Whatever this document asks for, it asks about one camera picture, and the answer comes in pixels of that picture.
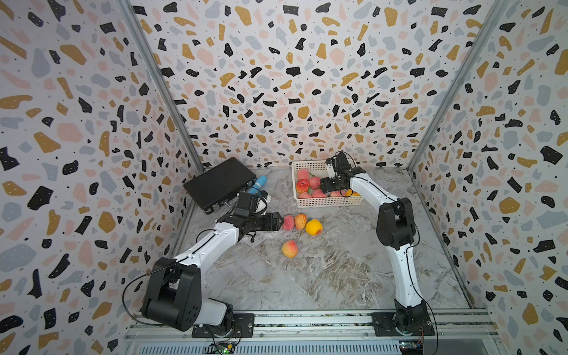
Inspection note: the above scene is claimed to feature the yellow pink peach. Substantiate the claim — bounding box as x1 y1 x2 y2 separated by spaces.
346 189 359 197

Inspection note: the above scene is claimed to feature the dark pink wrinkled peach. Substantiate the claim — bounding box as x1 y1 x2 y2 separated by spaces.
282 215 295 231

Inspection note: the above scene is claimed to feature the large pink peach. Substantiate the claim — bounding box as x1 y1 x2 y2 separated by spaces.
309 177 321 191

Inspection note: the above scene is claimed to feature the orange wrinkled peach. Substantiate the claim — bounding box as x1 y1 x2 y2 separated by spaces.
294 214 308 231

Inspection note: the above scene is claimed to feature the orange pink front peach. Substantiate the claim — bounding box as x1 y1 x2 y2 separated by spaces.
281 241 299 258

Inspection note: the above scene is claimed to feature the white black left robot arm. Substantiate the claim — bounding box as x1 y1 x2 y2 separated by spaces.
141 212 284 336

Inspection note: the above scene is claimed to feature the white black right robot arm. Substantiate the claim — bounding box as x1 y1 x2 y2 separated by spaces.
320 168 430 334

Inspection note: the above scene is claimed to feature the white perforated plastic basket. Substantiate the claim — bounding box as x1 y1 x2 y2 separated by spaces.
291 160 363 208

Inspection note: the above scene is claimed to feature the light blue plastic tube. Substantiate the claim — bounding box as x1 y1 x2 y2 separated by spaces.
248 175 268 195

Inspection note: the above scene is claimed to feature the black ribbed metal case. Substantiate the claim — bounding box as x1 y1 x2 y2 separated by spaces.
183 158 257 214

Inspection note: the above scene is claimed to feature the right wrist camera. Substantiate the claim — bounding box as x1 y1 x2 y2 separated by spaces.
325 150 356 178

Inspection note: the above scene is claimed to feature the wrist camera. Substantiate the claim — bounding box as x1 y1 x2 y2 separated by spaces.
233 191 268 217
325 150 356 178

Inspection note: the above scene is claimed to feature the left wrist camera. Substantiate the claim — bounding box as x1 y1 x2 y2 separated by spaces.
233 191 268 217

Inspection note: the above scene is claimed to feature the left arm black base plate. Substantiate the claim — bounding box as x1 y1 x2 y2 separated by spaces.
192 313 255 340

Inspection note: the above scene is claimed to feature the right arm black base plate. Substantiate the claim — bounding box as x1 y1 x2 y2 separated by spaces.
371 312 436 337

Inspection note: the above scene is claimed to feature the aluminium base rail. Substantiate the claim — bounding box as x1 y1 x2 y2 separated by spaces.
125 309 507 354

